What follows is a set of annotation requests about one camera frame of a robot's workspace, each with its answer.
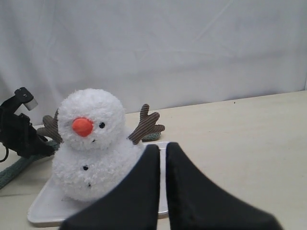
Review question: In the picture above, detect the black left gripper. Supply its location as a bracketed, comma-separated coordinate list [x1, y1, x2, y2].
[0, 106, 54, 158]

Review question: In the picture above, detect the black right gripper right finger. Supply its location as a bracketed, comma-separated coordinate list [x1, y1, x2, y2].
[165, 142, 282, 230]

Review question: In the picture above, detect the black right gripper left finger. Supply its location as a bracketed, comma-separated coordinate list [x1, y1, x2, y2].
[60, 145, 160, 230]

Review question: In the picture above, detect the green knitted scarf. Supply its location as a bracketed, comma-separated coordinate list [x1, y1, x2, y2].
[0, 132, 162, 189]

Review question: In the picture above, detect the white plush snowman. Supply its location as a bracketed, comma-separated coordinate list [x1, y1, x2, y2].
[37, 88, 165, 202]

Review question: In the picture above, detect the white rectangular tray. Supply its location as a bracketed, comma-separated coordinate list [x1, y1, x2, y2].
[27, 141, 168, 227]

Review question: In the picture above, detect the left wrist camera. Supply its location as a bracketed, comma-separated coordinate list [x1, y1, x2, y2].
[14, 87, 38, 111]

